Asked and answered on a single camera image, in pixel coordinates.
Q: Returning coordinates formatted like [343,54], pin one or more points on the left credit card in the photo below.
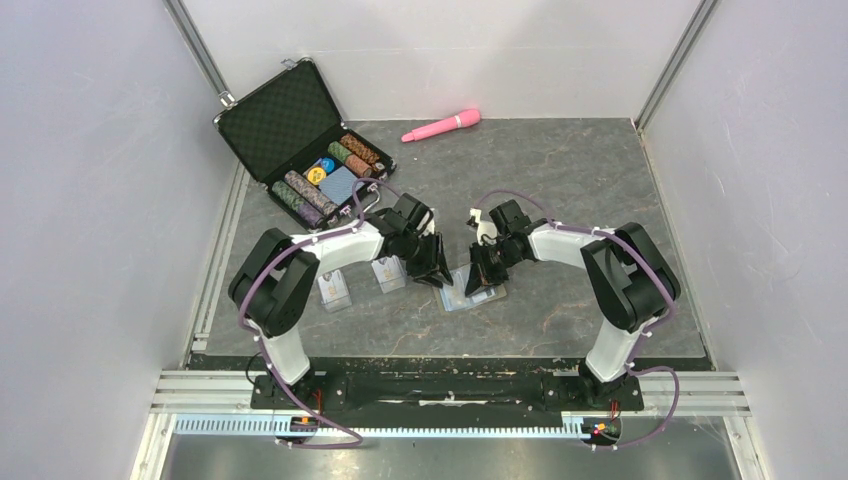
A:
[334,292]

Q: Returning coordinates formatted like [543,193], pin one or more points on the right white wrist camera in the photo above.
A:
[485,231]

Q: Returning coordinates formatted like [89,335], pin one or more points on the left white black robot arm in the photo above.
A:
[273,285]

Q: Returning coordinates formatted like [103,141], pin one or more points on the pink wand massager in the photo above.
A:
[463,119]

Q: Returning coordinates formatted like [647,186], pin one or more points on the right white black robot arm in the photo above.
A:
[633,284]

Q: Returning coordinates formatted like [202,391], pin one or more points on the beige leather card holder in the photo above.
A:
[460,277]

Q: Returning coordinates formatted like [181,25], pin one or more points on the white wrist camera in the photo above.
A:
[485,231]
[428,227]

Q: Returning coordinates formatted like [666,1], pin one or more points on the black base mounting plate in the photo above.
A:
[443,392]

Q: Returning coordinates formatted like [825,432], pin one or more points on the clear acrylic card stand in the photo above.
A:
[382,276]

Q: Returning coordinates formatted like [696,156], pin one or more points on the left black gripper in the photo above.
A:
[434,269]

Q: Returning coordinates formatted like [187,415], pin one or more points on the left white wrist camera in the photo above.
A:
[428,227]

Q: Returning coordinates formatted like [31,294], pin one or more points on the white slotted cable duct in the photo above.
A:
[286,426]

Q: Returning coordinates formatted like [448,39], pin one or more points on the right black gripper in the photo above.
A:
[480,273]

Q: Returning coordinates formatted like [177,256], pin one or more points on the aluminium frame rail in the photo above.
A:
[702,394]

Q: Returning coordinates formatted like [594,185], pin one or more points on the black poker chip case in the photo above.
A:
[291,138]

